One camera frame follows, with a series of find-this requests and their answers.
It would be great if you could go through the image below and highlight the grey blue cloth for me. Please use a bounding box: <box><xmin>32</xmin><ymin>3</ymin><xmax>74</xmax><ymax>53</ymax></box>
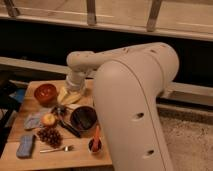
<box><xmin>24</xmin><ymin>108</ymin><xmax>51</xmax><ymax>130</ymax></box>

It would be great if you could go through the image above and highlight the red apple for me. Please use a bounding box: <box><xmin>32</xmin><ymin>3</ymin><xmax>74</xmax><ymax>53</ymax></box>
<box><xmin>41</xmin><ymin>113</ymin><xmax>56</xmax><ymax>127</ymax></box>

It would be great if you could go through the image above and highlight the dark purple bowl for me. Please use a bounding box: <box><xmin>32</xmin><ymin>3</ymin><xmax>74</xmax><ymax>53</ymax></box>
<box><xmin>70</xmin><ymin>106</ymin><xmax>97</xmax><ymax>131</ymax></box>

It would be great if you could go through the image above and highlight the red bowl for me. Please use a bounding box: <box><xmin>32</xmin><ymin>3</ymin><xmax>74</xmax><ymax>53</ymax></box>
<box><xmin>34</xmin><ymin>83</ymin><xmax>57</xmax><ymax>104</ymax></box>

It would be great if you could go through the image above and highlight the yellow banana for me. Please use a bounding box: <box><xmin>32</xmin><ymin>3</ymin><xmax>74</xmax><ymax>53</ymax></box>
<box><xmin>61</xmin><ymin>94</ymin><xmax>81</xmax><ymax>105</ymax></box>

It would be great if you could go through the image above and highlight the black dish brush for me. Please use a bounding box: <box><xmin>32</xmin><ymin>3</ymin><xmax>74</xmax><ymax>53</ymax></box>
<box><xmin>51</xmin><ymin>106</ymin><xmax>81</xmax><ymax>138</ymax></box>

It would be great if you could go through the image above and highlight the blue sponge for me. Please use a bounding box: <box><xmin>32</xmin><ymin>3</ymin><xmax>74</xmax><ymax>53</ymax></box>
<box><xmin>16</xmin><ymin>134</ymin><xmax>35</xmax><ymax>158</ymax></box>

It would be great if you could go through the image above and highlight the bunch of dark grapes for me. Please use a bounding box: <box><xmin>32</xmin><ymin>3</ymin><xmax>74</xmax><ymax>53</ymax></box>
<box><xmin>37</xmin><ymin>128</ymin><xmax>62</xmax><ymax>148</ymax></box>

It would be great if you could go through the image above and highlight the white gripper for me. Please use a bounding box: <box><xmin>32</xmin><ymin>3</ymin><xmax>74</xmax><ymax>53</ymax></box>
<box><xmin>57</xmin><ymin>71</ymin><xmax>85</xmax><ymax>103</ymax></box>

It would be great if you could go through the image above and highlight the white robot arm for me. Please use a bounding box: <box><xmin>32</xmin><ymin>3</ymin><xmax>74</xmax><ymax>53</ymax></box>
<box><xmin>59</xmin><ymin>42</ymin><xmax>179</xmax><ymax>171</ymax></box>

